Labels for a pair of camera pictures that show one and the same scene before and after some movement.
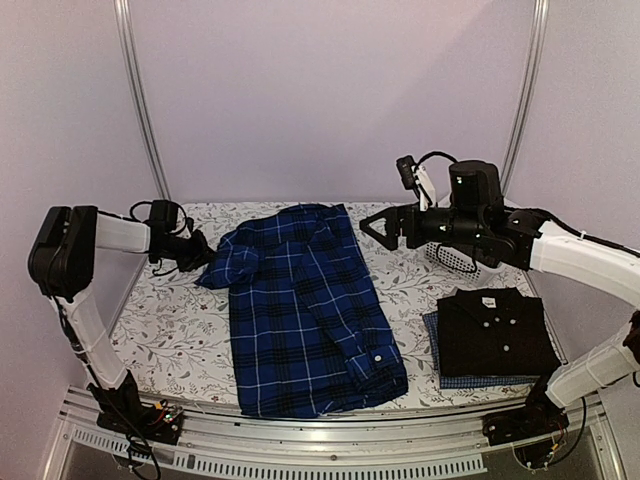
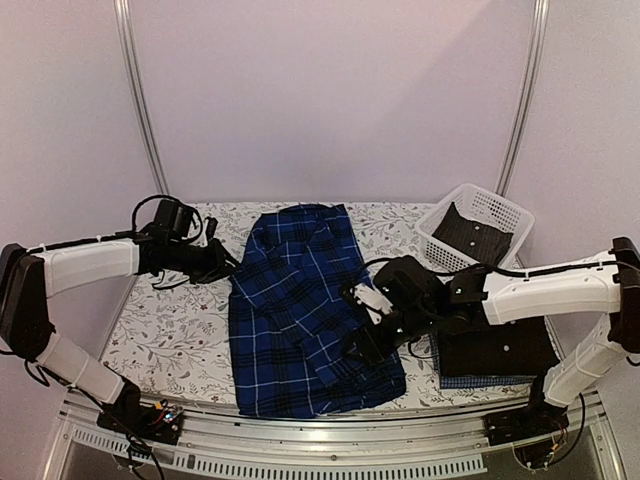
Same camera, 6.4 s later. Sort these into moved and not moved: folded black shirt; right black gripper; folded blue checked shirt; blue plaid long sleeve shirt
Moved: right black gripper
Not moved: blue plaid long sleeve shirt; folded blue checked shirt; folded black shirt
